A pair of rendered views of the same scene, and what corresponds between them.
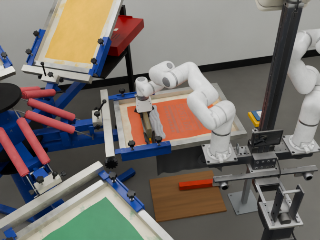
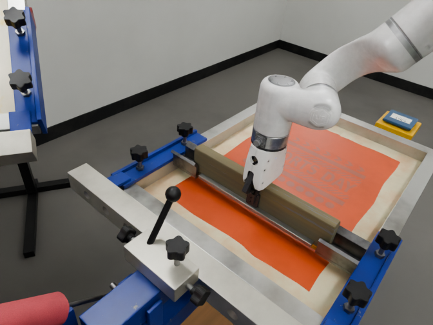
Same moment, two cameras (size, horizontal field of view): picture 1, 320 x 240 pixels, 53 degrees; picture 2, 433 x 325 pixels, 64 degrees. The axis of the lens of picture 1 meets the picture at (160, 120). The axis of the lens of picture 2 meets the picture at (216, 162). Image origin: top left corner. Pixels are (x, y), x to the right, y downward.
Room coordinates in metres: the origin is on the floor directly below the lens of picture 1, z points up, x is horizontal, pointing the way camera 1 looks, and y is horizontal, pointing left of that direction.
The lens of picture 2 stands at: (1.30, 0.60, 1.56)
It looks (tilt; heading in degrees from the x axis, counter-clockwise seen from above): 37 degrees down; 315
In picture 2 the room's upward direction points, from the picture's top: 6 degrees clockwise
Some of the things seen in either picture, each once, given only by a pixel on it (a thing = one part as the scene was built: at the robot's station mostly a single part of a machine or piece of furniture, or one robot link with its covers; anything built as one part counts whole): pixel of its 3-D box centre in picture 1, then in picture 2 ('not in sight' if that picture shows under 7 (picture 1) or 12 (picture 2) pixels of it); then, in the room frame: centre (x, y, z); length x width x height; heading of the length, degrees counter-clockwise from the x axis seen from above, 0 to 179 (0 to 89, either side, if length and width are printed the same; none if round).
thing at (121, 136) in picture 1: (174, 116); (296, 171); (1.69, -0.10, 0.97); 0.79 x 0.58 x 0.04; 99
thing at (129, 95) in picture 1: (134, 97); (163, 163); (1.93, 0.18, 0.98); 0.30 x 0.05 x 0.07; 99
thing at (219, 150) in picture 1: (220, 143); not in sight; (1.16, -0.30, 1.21); 0.16 x 0.13 x 0.15; 4
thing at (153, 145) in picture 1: (145, 150); (360, 287); (1.38, 0.09, 0.98); 0.30 x 0.05 x 0.07; 99
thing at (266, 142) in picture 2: (141, 95); (268, 135); (1.66, 0.10, 1.18); 0.09 x 0.07 x 0.03; 99
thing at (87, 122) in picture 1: (89, 124); (136, 298); (1.60, 0.46, 1.02); 0.17 x 0.06 x 0.05; 99
